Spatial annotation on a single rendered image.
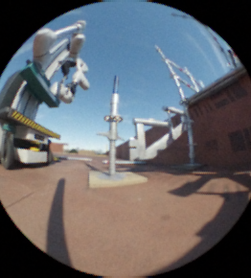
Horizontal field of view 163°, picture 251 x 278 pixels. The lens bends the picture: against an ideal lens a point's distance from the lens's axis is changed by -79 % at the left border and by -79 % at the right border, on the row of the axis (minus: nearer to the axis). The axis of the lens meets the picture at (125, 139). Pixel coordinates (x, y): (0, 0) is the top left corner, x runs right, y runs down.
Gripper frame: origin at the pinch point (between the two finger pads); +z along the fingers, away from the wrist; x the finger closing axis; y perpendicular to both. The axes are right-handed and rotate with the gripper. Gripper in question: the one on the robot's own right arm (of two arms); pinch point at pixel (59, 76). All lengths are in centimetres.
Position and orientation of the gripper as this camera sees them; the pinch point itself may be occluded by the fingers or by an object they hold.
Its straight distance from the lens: 78.1
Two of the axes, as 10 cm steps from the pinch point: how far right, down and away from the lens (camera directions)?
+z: -0.1, 9.8, -1.8
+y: -9.8, -0.5, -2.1
